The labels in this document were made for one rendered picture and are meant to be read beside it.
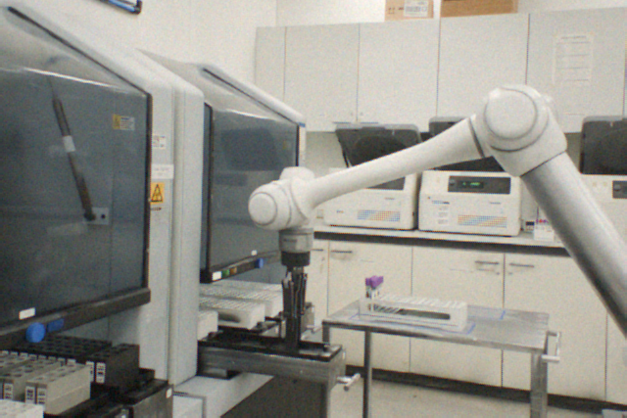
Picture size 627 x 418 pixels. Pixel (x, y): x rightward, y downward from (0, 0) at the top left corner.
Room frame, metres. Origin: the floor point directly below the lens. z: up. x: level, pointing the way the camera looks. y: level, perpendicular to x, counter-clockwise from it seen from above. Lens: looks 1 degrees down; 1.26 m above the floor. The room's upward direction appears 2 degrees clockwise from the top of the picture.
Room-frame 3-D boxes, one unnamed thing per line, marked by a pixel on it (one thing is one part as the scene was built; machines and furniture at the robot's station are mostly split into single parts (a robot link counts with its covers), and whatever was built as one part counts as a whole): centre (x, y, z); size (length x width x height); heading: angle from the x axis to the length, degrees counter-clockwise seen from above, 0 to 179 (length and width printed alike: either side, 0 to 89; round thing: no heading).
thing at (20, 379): (1.21, 0.50, 0.85); 0.12 x 0.02 x 0.06; 160
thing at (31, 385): (1.19, 0.46, 0.85); 0.12 x 0.02 x 0.06; 160
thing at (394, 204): (4.23, -0.40, 1.22); 0.62 x 0.56 x 0.64; 159
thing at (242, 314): (1.88, 0.29, 0.83); 0.30 x 0.10 x 0.06; 71
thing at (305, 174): (1.67, 0.05, 1.18); 0.13 x 0.11 x 0.16; 162
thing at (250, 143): (2.00, 0.40, 1.28); 0.61 x 0.51 x 0.63; 161
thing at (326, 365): (1.70, 0.24, 0.78); 0.73 x 0.14 x 0.09; 71
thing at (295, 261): (1.68, 0.05, 1.00); 0.08 x 0.07 x 0.09; 161
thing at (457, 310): (1.92, -0.29, 0.85); 0.30 x 0.10 x 0.06; 68
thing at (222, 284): (2.17, 0.19, 0.83); 0.30 x 0.10 x 0.06; 71
